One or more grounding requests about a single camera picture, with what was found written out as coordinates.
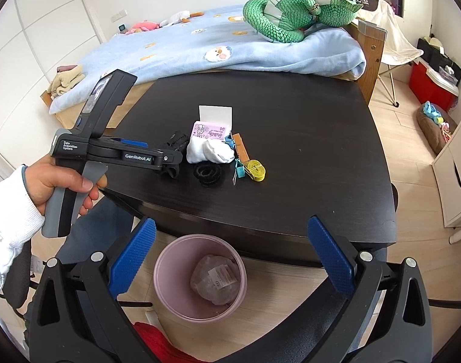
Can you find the yellow measuring tape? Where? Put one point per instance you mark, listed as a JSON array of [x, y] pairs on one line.
[[258, 174]]

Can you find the crumpled clear plastic wrap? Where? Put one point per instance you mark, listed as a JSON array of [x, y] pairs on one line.
[[215, 287]]

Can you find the red cooler box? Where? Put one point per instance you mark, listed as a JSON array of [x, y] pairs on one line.
[[427, 83]]

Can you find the white duck plush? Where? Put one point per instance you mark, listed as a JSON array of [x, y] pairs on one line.
[[177, 17]]

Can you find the beige folding chair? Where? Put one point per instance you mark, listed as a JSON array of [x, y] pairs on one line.
[[397, 41]]

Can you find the pink plush toy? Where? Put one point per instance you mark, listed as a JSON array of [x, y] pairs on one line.
[[143, 26]]

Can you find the white cabinet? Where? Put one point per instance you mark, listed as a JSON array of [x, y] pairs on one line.
[[453, 181]]

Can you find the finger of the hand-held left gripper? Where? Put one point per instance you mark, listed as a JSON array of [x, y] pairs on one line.
[[168, 173], [177, 143]]

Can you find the person's left leg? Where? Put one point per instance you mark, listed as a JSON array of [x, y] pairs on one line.
[[98, 227]]

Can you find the black office chair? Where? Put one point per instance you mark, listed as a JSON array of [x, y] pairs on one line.
[[16, 283]]

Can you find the white wardrobe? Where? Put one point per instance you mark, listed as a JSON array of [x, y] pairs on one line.
[[45, 45]]

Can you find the blue toy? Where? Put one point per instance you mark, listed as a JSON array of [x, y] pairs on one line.
[[431, 110]]

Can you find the light blue printed blanket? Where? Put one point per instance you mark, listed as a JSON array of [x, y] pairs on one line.
[[185, 45]]

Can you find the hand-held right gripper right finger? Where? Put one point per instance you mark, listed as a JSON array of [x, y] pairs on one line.
[[330, 257]]

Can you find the pink eraser box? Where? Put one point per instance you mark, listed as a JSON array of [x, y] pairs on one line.
[[207, 130]]

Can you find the green dragon plush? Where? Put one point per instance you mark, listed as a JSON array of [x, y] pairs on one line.
[[279, 26]]

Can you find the red cloth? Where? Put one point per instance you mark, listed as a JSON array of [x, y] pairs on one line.
[[158, 342]]

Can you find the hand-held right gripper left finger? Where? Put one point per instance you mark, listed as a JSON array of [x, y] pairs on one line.
[[134, 257]]

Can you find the pink waste bin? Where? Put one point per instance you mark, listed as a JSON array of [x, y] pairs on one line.
[[169, 272]]

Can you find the person's left hand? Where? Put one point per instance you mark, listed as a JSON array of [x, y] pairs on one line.
[[45, 181]]

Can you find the folded beige towels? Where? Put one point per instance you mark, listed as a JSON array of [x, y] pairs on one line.
[[65, 81]]

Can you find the black printed bag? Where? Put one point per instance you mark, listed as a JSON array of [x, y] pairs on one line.
[[362, 2]]

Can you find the blue binder clip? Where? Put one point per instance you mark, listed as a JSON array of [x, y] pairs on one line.
[[229, 143]]

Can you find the teal binder clip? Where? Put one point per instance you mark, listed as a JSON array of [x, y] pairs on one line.
[[239, 170]]

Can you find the person's left forearm white sleeve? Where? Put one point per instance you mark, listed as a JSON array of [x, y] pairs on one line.
[[7, 234]]

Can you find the wooden bed frame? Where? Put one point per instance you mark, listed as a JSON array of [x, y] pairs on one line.
[[370, 56]]

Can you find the brown cushion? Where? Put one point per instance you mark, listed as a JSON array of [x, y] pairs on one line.
[[429, 128]]

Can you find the wooden clothespin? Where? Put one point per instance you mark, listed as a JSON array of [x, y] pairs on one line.
[[241, 147]]

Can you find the white wall socket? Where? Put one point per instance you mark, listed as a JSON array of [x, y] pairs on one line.
[[118, 15]]

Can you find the white sock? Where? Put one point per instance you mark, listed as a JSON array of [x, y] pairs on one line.
[[207, 153]]

